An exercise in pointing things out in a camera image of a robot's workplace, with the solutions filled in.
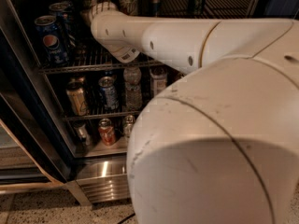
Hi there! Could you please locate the tall white labelled can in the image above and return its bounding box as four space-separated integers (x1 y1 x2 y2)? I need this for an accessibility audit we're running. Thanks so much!
149 66 167 97

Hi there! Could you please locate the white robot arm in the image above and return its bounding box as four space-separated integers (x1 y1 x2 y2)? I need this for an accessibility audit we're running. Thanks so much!
89 2 299 224

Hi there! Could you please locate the white can bottom shelf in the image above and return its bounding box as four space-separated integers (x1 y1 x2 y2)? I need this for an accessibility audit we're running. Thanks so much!
122 115 135 138

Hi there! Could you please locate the silver can bottom left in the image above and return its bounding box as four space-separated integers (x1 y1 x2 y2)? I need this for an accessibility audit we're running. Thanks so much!
73 120 92 146

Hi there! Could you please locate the black floor cable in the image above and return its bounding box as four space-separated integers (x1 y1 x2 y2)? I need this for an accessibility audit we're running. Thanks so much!
116 213 136 224

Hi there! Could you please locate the blue can middle shelf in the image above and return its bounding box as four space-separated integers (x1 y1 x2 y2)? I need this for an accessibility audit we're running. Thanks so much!
98 77 119 110

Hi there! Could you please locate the top wire fridge shelf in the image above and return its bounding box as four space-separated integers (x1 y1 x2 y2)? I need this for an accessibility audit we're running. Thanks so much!
39 0 250 75

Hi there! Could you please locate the red can bottom shelf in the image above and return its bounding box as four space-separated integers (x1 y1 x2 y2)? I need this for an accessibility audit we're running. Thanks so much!
98 119 116 146

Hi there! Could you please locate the open fridge glass door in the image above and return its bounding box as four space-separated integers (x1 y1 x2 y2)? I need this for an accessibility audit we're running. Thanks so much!
0 34 70 194

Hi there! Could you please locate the slim dark energy can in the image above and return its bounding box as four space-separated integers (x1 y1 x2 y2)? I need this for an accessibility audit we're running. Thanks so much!
148 0 163 17

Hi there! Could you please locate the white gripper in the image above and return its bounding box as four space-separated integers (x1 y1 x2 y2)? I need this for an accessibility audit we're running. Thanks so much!
80 0 118 26

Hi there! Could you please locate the wire fridge shelf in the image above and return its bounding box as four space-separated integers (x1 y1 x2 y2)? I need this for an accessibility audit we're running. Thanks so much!
48 69 140 121
39 0 250 75

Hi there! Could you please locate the middle wire fridge shelf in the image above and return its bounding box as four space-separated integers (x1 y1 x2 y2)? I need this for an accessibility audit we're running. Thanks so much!
48 69 140 121

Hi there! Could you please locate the clear water bottle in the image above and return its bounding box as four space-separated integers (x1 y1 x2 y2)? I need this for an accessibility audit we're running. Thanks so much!
123 67 143 111

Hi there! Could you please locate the gold can middle shelf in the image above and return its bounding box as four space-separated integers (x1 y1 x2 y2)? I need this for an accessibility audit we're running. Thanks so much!
66 81 89 116

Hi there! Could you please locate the front blue Pepsi can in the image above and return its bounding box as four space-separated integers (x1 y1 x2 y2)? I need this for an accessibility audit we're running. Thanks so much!
35 15 69 66

